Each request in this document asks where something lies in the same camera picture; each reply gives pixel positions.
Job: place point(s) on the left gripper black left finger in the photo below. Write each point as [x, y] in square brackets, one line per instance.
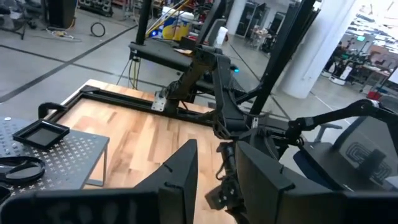
[140, 205]

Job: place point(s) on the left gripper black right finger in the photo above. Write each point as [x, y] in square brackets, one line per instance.
[295, 205]

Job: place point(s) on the small square black plate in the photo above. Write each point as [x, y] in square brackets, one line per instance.
[40, 134]

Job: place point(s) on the teardrop shaped black plate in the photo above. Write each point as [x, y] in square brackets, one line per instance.
[21, 169]

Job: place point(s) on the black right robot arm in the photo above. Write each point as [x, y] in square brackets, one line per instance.
[227, 93]

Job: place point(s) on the black office chair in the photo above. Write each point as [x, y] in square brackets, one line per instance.
[357, 155]

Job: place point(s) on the grey perforated metal shelf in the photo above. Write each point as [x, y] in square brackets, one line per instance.
[71, 155]

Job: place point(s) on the black jointed boom rod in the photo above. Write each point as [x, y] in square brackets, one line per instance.
[335, 113]

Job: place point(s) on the black box with blue lights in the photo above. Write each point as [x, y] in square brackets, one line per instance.
[235, 69]

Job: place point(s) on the black equipment cart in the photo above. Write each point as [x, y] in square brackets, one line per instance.
[161, 54]

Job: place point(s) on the person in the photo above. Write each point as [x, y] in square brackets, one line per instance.
[334, 57]

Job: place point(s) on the white round pillar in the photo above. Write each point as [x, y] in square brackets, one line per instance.
[314, 53]

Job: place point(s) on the yellow blue printed container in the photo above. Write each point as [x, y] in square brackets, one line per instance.
[174, 26]

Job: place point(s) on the black vertical pole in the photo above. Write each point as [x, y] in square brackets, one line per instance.
[143, 21]

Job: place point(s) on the black waste bin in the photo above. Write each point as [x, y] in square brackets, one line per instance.
[61, 12]

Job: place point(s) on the silver metal bracket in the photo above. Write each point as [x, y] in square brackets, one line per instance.
[159, 102]

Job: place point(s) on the black frame clamp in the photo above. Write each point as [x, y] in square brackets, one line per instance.
[49, 107]

